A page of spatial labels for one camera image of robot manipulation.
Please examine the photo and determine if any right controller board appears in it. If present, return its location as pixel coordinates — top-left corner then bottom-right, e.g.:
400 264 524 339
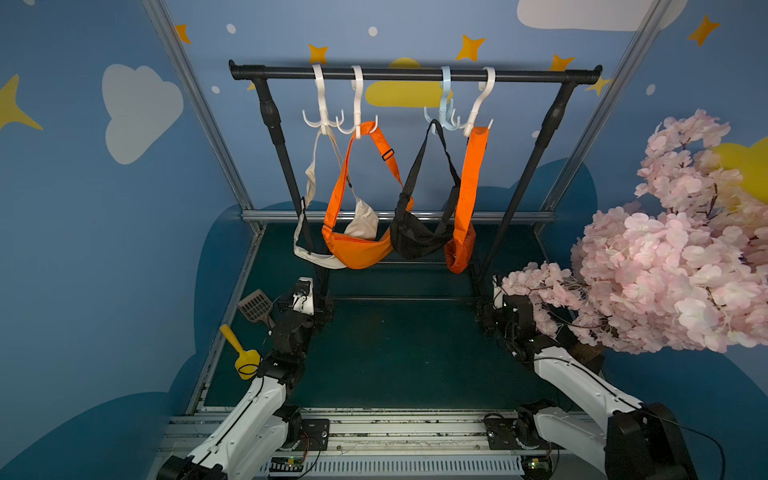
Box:
521 456 554 480

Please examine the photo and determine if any left controller board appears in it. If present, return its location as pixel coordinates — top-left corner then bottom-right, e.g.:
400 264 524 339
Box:
266 456 306 479

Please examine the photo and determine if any pink cherry blossom tree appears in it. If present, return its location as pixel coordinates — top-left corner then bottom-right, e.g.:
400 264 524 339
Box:
501 110 767 354

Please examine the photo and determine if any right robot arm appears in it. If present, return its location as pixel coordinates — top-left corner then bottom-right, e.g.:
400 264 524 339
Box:
491 289 697 479

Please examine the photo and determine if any black clothes rack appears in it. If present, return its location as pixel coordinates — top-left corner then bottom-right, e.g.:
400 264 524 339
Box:
229 61 603 310

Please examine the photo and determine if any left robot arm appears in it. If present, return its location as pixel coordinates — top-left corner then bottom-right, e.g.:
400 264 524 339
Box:
156 294 324 479

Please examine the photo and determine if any white canvas bag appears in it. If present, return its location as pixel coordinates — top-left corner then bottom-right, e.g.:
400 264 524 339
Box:
292 130 379 270

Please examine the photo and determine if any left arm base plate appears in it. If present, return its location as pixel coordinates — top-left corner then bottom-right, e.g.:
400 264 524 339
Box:
295 418 330 451

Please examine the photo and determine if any black sling bag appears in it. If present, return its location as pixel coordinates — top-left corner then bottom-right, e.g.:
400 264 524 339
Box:
389 120 461 260

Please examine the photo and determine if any white hook far left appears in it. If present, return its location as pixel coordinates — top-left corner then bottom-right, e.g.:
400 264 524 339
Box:
302 63 345 136

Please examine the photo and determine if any white hook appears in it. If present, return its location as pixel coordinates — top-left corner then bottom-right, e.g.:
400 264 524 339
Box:
462 67 496 138
302 63 345 136

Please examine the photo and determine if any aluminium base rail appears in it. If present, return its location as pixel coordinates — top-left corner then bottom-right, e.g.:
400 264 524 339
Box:
143 409 667 480

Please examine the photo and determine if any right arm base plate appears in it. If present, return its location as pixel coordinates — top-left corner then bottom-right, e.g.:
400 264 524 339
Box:
483 413 557 450

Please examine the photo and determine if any light blue hook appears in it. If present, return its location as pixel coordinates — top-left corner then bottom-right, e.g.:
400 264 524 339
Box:
437 66 460 131

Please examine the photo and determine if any controller board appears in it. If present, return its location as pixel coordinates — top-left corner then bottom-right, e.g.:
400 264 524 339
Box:
521 456 554 480
266 456 306 479

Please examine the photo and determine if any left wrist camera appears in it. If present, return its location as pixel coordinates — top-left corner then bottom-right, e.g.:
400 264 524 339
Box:
291 277 315 316

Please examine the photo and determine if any white hook far right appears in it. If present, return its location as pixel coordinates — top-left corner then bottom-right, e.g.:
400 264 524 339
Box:
462 67 496 138

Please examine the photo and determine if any orange waist bag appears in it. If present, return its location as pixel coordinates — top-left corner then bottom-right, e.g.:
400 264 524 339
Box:
444 127 490 274

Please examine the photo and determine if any orange sling bag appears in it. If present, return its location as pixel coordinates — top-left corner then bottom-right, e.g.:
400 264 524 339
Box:
322 121 403 270

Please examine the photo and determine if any yellow plastic scoop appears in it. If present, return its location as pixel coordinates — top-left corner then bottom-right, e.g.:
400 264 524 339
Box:
219 325 261 380

